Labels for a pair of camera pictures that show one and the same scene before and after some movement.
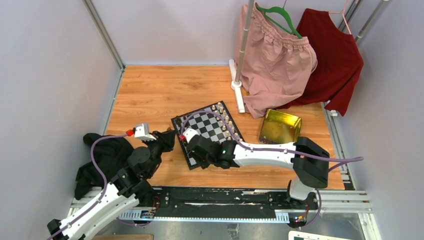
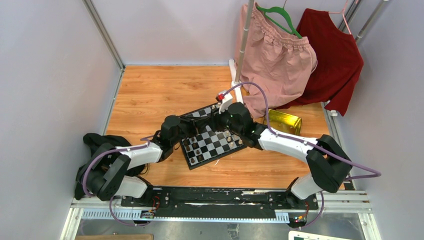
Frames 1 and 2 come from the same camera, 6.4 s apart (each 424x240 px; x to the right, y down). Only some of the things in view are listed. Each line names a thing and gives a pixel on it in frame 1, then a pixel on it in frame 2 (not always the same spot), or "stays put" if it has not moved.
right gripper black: [203, 165] to [216, 118]
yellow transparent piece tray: [279, 128] stays put
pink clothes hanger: [342, 12] stays put
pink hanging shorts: [273, 63] stays put
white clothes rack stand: [236, 66] stays put
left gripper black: [166, 139] to [199, 125]
